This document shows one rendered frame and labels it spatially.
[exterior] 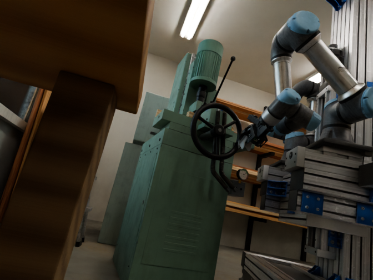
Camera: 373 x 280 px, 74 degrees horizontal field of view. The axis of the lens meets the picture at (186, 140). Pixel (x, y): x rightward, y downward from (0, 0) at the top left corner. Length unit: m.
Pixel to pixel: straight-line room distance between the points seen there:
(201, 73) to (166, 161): 0.64
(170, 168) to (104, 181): 2.50
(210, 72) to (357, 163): 0.94
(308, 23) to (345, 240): 0.98
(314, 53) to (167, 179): 0.88
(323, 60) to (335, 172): 0.47
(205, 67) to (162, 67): 2.67
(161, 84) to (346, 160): 3.31
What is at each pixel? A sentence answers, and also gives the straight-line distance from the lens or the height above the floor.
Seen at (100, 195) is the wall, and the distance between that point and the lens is 3.74.
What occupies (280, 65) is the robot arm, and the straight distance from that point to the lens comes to 1.27.
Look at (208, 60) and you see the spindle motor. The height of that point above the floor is 1.34.
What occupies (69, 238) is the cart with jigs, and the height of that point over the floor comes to 0.38.
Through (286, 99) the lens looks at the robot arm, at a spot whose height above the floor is 0.88.
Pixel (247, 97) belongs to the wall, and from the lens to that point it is 4.58.
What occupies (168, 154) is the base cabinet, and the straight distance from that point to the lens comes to 1.31.
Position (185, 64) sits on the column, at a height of 1.41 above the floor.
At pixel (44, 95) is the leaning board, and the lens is 2.60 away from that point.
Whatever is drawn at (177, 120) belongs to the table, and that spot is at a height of 0.86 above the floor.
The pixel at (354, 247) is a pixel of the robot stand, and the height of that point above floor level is 0.41.
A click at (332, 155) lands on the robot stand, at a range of 1.24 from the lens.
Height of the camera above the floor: 0.42
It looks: 15 degrees up
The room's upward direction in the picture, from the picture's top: 12 degrees clockwise
